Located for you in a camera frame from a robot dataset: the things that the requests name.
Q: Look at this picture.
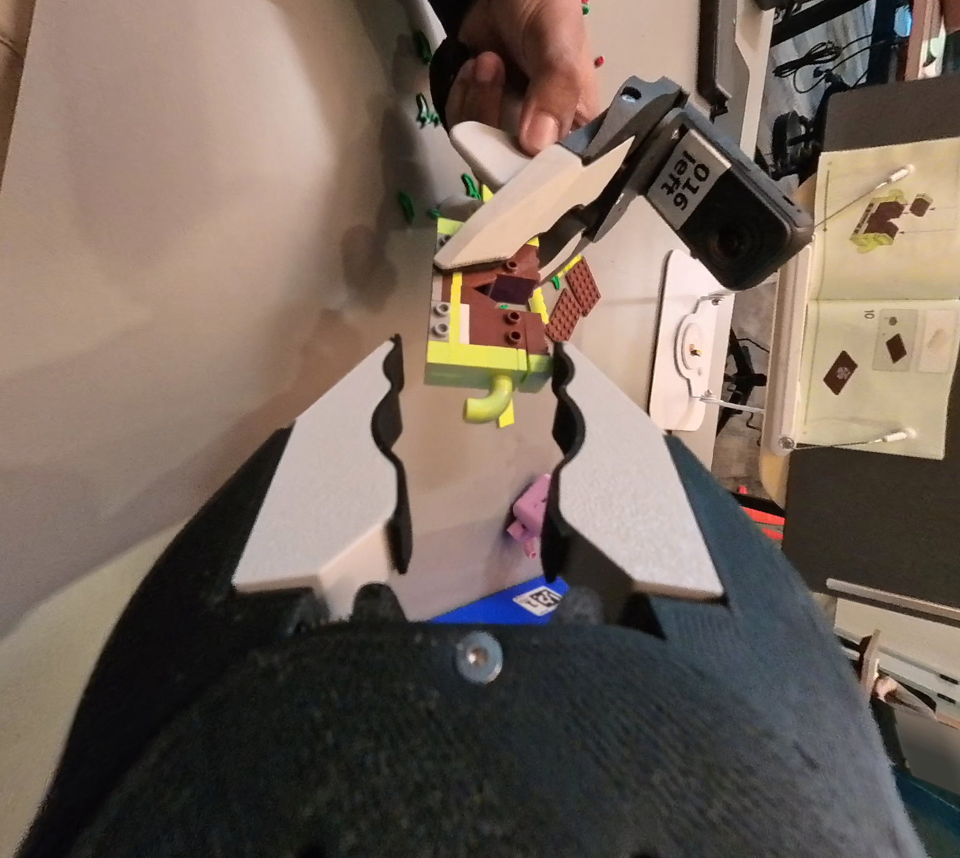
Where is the blue box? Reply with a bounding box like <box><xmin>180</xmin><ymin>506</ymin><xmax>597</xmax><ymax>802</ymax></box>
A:
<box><xmin>427</xmin><ymin>576</ymin><xmax>571</xmax><ymax>623</ymax></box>

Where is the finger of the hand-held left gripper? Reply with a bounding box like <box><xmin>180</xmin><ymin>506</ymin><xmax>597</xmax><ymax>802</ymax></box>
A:
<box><xmin>432</xmin><ymin>139</ymin><xmax>640</xmax><ymax>274</ymax></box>
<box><xmin>534</xmin><ymin>213</ymin><xmax>595</xmax><ymax>290</ymax></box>

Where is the white tray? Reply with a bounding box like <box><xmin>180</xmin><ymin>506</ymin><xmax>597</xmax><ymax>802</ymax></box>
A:
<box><xmin>648</xmin><ymin>249</ymin><xmax>740</xmax><ymax>433</ymax></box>

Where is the building instruction booklet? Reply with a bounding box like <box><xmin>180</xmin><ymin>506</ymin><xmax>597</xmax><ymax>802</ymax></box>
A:
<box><xmin>795</xmin><ymin>138</ymin><xmax>960</xmax><ymax>461</ymax></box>

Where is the pink toy figure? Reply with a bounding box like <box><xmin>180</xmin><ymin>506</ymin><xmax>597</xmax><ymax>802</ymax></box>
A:
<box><xmin>508</xmin><ymin>474</ymin><xmax>555</xmax><ymax>560</ymax></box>

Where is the white round dish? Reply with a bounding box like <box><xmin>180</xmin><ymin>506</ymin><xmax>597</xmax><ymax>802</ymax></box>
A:
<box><xmin>673</xmin><ymin>295</ymin><xmax>735</xmax><ymax>395</ymax></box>

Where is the black board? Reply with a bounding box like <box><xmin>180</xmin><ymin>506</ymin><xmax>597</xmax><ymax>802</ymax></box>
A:
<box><xmin>780</xmin><ymin>74</ymin><xmax>960</xmax><ymax>607</ymax></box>

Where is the brown studded toy plate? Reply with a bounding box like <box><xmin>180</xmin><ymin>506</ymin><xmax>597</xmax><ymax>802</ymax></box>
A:
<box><xmin>564</xmin><ymin>263</ymin><xmax>603</xmax><ymax>316</ymax></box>
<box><xmin>543</xmin><ymin>288</ymin><xmax>583</xmax><ymax>346</ymax></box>

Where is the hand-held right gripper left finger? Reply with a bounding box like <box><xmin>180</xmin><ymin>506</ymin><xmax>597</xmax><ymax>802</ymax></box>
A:
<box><xmin>231</xmin><ymin>335</ymin><xmax>415</xmax><ymax>596</ymax></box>

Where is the brown and lime brick build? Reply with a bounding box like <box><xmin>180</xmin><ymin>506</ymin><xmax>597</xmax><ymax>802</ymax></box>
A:
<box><xmin>423</xmin><ymin>235</ymin><xmax>558</xmax><ymax>430</ymax></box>

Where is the person's left hand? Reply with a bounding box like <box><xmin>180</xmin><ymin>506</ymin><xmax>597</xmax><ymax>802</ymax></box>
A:
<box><xmin>444</xmin><ymin>0</ymin><xmax>603</xmax><ymax>157</ymax></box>

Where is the black cable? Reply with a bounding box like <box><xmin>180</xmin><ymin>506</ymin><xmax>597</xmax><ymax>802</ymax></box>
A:
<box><xmin>772</xmin><ymin>40</ymin><xmax>850</xmax><ymax>95</ymax></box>

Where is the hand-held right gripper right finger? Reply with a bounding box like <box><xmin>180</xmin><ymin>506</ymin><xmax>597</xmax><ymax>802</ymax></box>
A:
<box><xmin>540</xmin><ymin>340</ymin><xmax>729</xmax><ymax>602</ymax></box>

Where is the black remote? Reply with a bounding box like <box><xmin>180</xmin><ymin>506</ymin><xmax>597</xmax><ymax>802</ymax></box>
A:
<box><xmin>697</xmin><ymin>0</ymin><xmax>733</xmax><ymax>116</ymax></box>

